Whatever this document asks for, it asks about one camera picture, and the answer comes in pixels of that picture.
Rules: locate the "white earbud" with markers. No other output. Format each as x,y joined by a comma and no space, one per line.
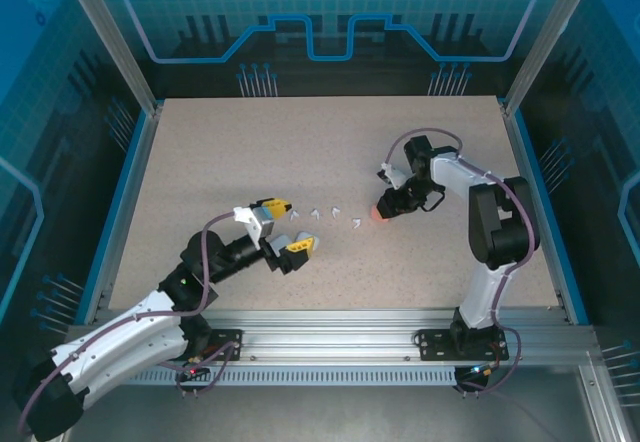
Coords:
315,213
335,211
294,215
356,223

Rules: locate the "pink earbud charging case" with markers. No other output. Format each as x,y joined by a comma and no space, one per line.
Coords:
378,214

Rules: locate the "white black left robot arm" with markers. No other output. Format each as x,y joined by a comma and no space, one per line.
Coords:
115,342

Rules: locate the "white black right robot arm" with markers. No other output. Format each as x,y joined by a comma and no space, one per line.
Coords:
452,164

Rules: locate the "small LED circuit board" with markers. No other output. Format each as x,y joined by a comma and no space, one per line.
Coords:
476,371
190,372

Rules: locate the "aluminium side rail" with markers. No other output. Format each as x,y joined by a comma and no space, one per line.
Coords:
541,187
125,212

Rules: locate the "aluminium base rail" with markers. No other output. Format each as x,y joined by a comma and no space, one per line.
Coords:
325,332

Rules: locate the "aluminium frame post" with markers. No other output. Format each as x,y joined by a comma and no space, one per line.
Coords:
550,37
118,47

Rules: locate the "aluminium corner frame rail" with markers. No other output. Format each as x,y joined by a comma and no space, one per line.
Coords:
602,412

